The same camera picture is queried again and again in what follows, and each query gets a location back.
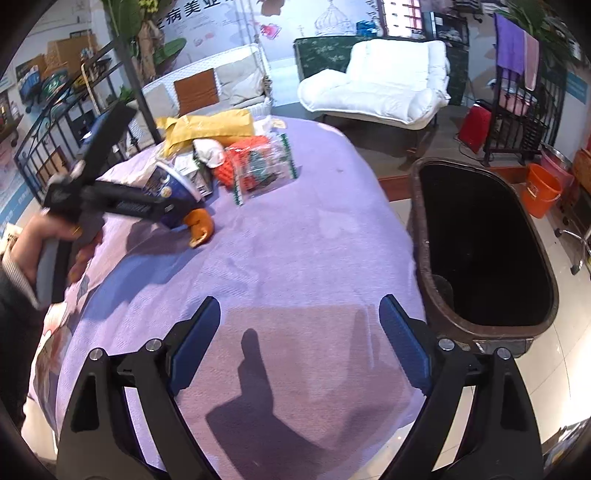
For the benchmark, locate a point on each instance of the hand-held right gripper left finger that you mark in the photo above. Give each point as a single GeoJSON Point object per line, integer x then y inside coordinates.
{"type": "Point", "coordinates": [198, 344]}

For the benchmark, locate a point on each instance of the orange bucket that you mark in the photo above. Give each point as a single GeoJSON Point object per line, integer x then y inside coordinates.
{"type": "Point", "coordinates": [540, 191]}

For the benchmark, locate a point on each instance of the white tissue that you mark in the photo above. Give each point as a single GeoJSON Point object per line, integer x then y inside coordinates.
{"type": "Point", "coordinates": [207, 152]}

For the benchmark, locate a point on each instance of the red bag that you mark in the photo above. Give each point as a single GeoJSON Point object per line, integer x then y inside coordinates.
{"type": "Point", "coordinates": [475, 127]}

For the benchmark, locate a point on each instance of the white paper wrapper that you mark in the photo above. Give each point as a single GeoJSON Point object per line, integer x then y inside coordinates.
{"type": "Point", "coordinates": [194, 174]}

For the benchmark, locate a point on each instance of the white lounge chair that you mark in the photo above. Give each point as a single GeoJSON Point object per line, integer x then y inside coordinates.
{"type": "Point", "coordinates": [383, 87]}

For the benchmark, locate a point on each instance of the white wicker swing sofa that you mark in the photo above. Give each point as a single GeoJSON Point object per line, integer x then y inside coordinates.
{"type": "Point", "coordinates": [240, 74]}

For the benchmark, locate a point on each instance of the brown cushion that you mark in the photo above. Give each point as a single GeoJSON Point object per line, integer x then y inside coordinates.
{"type": "Point", "coordinates": [196, 91]}

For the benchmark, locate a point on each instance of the pink basin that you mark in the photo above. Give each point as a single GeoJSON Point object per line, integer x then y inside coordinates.
{"type": "Point", "coordinates": [559, 171]}

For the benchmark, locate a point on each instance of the purple blanket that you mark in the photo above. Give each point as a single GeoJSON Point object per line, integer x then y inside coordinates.
{"type": "Point", "coordinates": [286, 258]}

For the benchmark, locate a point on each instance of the blue paper cup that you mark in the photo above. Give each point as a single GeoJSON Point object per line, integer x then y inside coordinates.
{"type": "Point", "coordinates": [161, 182]}

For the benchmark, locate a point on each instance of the orange peel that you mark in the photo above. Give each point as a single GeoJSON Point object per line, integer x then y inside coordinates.
{"type": "Point", "coordinates": [201, 226]}

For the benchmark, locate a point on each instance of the wall poster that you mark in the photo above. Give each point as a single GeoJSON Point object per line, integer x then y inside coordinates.
{"type": "Point", "coordinates": [221, 27]}

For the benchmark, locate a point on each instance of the orange mesh sponge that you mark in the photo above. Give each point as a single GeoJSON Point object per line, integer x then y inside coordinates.
{"type": "Point", "coordinates": [225, 170]}

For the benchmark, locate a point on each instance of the purple towel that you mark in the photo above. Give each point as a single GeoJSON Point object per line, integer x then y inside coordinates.
{"type": "Point", "coordinates": [508, 44]}

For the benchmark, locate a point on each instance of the yellow padded envelope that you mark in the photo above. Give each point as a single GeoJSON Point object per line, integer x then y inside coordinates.
{"type": "Point", "coordinates": [207, 127]}

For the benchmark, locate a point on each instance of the brown trash bin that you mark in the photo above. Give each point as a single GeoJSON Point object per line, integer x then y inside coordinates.
{"type": "Point", "coordinates": [461, 328]}

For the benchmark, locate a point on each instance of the green potted plant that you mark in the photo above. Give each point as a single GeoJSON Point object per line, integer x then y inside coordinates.
{"type": "Point", "coordinates": [549, 18]}

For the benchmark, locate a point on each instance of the person's left hand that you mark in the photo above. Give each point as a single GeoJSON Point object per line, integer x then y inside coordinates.
{"type": "Point", "coordinates": [30, 247]}

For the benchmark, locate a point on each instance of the pink towel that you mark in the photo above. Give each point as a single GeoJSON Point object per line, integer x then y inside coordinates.
{"type": "Point", "coordinates": [532, 60]}

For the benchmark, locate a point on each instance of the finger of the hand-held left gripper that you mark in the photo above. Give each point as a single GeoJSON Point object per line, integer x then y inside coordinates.
{"type": "Point", "coordinates": [106, 138]}

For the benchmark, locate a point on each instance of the blue wall sign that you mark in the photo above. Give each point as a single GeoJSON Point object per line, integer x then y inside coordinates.
{"type": "Point", "coordinates": [576, 90]}

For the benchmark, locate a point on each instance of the artificial tree plant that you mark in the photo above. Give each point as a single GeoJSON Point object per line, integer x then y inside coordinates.
{"type": "Point", "coordinates": [147, 41]}

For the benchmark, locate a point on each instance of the cardboard box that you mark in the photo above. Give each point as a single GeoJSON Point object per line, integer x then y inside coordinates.
{"type": "Point", "coordinates": [67, 54]}

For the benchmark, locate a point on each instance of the black metal railing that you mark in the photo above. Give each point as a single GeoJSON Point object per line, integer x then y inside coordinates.
{"type": "Point", "coordinates": [131, 69]}

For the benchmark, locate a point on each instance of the black metal rack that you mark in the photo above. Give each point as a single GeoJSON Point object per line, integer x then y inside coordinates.
{"type": "Point", "coordinates": [512, 134]}

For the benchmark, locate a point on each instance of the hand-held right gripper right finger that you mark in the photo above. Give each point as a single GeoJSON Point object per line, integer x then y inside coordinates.
{"type": "Point", "coordinates": [406, 344]}

